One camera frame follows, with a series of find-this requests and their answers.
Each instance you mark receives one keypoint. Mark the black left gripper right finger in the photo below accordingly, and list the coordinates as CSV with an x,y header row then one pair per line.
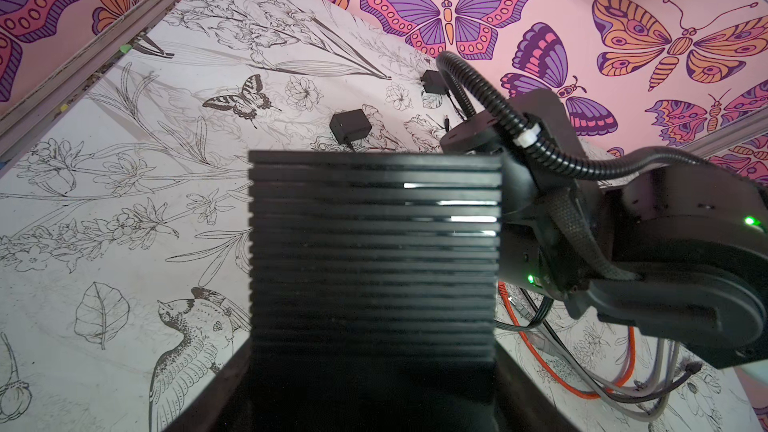
x,y
519,404

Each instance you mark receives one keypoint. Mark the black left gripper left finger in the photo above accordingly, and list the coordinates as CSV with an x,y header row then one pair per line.
x,y
224,405

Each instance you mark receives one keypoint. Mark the black network switch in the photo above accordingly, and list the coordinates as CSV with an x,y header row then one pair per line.
x,y
377,270

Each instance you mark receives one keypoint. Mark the black power adapter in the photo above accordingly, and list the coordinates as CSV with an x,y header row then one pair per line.
x,y
350,126
435,88

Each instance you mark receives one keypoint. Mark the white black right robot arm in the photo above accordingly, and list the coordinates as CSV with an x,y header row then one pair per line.
x,y
660,239

